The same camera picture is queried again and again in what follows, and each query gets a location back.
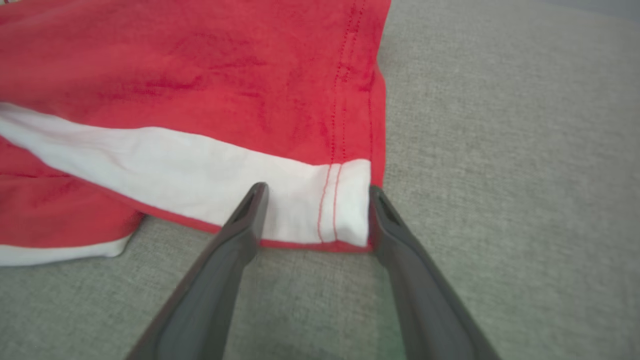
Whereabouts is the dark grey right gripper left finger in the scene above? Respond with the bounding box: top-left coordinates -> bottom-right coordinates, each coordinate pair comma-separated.
125,182 -> 270,360

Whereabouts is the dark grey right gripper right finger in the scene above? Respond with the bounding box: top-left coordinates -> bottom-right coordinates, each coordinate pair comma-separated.
368,185 -> 502,360

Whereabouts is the red and white garment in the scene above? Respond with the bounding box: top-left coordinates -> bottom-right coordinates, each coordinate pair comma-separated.
0,0 -> 392,267

